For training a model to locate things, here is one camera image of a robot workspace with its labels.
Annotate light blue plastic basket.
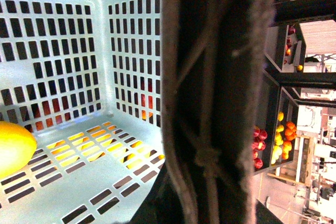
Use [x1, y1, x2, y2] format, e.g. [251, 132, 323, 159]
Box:
[1, 0, 164, 223]

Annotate brown basket handle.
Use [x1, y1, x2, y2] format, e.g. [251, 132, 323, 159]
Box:
[161, 0, 275, 223]

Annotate yellow lemon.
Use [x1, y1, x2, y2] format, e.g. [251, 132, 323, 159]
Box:
[1, 121, 37, 179]

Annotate black fruit display shelf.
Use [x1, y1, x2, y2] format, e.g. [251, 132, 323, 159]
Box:
[255, 0, 335, 174]

